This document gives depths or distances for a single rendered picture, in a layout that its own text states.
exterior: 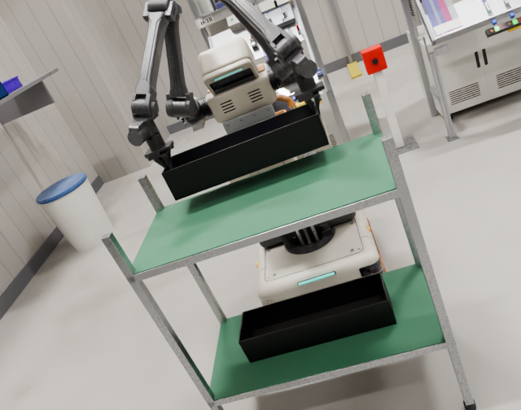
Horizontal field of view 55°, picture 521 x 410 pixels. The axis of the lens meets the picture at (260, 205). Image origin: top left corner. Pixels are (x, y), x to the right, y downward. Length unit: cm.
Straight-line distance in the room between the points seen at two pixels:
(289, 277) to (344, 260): 28
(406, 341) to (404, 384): 38
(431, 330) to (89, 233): 342
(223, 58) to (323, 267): 107
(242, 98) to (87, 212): 277
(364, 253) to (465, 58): 204
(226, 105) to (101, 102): 398
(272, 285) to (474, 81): 234
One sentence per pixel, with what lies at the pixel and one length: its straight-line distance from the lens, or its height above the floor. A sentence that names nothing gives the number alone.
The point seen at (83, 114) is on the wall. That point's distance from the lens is 614.
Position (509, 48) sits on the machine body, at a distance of 412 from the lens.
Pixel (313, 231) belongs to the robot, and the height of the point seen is 34.
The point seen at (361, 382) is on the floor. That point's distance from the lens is 225.
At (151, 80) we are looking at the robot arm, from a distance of 180.
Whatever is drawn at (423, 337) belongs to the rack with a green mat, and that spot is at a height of 35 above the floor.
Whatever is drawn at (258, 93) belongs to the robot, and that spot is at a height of 116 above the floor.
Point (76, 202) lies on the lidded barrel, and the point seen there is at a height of 44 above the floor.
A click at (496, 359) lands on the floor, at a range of 221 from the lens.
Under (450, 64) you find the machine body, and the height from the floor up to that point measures 43.
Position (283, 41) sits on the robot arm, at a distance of 167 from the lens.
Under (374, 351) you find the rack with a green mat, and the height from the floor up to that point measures 35.
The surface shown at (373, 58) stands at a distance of 368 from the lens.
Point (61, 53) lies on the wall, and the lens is 602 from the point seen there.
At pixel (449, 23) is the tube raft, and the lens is 367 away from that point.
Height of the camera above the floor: 164
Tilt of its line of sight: 25 degrees down
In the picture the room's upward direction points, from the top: 25 degrees counter-clockwise
